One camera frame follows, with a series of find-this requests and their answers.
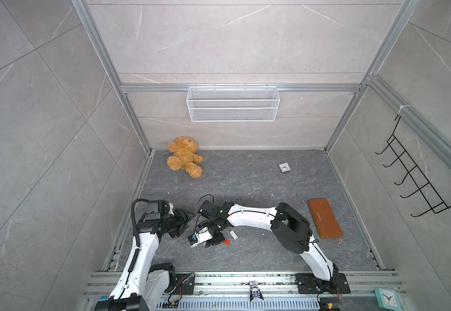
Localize brown leather wallet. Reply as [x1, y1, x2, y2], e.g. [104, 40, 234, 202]
[307, 198, 343, 243]

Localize white wire mesh basket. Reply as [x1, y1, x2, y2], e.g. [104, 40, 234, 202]
[186, 86, 280, 123]

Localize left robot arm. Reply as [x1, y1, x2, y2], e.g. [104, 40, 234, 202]
[94, 198, 195, 310]

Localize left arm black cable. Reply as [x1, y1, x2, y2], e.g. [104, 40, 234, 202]
[130, 197, 150, 250]

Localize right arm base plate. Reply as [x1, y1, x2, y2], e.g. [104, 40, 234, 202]
[295, 273, 351, 294]

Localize black wire hook rack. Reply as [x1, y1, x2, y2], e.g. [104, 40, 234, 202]
[375, 116, 451, 218]

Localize teal alarm clock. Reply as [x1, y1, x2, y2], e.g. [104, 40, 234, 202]
[375, 288, 403, 311]

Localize white usb drive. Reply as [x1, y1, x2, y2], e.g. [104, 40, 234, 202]
[229, 230, 238, 240]

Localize small square clock face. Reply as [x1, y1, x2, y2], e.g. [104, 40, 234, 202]
[279, 162, 291, 174]

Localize brown teddy bear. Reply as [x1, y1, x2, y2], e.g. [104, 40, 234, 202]
[167, 136, 203, 178]

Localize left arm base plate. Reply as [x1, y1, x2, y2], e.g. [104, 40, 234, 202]
[164, 272, 196, 295]

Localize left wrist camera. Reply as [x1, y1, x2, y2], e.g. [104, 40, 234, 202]
[165, 202, 174, 216]

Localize small purple figurine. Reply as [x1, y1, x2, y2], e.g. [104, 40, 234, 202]
[248, 281, 264, 302]

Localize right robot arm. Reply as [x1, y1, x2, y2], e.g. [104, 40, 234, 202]
[188, 201, 339, 287]

